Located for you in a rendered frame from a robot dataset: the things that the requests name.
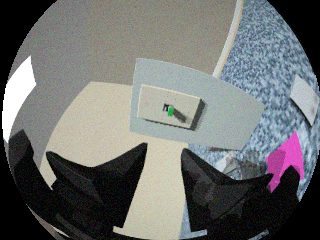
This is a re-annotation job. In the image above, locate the pink flat square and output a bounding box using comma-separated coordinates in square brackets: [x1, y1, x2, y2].
[267, 132, 304, 193]

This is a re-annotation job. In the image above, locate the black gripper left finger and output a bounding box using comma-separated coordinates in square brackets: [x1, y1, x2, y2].
[45, 143, 148, 228]

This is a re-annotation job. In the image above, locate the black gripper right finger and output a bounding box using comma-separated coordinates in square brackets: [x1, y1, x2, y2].
[180, 148, 273, 232]

